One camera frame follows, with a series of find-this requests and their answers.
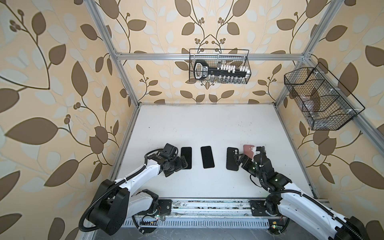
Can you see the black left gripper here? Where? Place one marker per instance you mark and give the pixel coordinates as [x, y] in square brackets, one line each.
[177, 163]

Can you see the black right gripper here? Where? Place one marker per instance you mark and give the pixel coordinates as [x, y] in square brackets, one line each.
[246, 161]

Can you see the pink phone case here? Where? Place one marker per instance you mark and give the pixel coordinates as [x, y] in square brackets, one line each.
[249, 150]

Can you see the black phone case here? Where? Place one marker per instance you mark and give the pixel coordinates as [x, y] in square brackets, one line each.
[231, 164]

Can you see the black phone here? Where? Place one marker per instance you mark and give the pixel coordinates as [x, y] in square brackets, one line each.
[207, 157]

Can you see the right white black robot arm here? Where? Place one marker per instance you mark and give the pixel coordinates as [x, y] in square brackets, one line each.
[287, 199]

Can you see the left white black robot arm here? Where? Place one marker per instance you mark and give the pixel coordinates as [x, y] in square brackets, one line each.
[115, 201]

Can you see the black tool in basket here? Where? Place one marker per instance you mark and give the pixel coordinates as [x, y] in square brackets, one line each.
[202, 71]

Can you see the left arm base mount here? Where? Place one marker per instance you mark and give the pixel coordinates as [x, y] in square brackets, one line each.
[147, 221]

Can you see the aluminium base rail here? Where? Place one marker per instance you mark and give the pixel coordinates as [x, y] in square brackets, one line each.
[211, 208]

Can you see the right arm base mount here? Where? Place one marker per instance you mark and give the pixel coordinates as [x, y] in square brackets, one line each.
[278, 223]

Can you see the right wall wire basket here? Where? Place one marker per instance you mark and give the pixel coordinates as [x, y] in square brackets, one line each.
[325, 101]

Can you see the wall wire basket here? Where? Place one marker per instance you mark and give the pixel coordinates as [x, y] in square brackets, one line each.
[226, 56]
[325, 101]

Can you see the back wall wire basket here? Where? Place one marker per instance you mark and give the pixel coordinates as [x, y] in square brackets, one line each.
[226, 56]

